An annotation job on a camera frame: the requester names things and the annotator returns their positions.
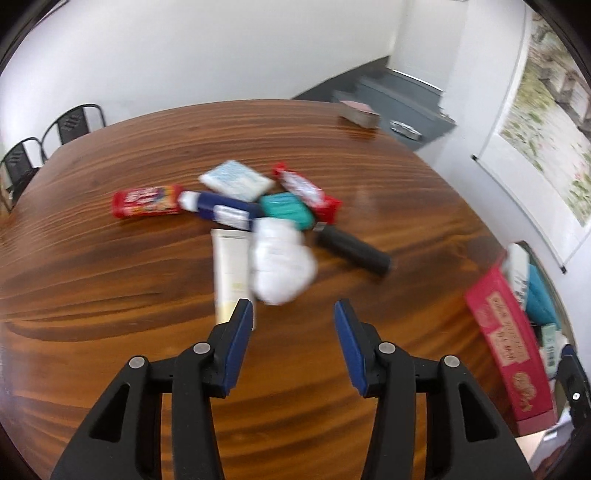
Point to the foil tray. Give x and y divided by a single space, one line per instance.
406 129

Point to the red tin box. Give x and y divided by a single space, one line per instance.
508 341

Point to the white plastic bag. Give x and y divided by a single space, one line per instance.
279 263

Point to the black metal chair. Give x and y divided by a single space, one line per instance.
69 122
18 161

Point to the cream tube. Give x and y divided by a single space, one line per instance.
228 267

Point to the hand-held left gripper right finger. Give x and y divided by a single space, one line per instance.
351 350

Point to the red white candy packet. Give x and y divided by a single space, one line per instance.
304 189

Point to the wooden desktop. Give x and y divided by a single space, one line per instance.
138 286

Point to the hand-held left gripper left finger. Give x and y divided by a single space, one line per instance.
238 350

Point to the red snack canister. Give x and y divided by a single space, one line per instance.
147 201

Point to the small card box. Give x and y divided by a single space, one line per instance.
360 113

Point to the teal packet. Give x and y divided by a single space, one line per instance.
286 210

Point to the grey cabinet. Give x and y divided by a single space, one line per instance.
397 97

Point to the white blue tissue packet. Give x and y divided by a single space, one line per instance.
235 180

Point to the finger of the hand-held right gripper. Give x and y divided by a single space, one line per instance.
572 383

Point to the hanging scroll painting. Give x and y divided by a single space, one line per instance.
545 129

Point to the black cylinder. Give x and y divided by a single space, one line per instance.
355 251

